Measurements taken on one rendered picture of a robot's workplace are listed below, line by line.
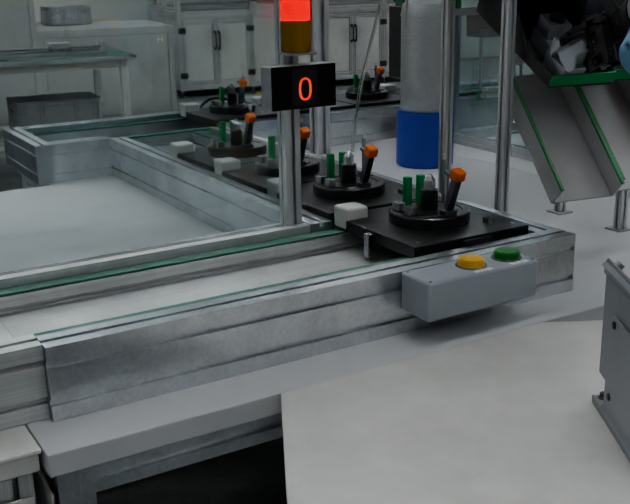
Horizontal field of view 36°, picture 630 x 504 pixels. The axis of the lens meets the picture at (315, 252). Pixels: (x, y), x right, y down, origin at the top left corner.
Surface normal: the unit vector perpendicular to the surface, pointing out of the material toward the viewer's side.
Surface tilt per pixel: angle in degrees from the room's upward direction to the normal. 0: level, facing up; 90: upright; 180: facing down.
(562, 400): 0
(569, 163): 45
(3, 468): 90
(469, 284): 90
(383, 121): 90
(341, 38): 90
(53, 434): 0
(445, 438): 0
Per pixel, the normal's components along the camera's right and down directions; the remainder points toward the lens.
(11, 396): 0.52, 0.24
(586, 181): 0.24, -0.49
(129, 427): -0.02, -0.96
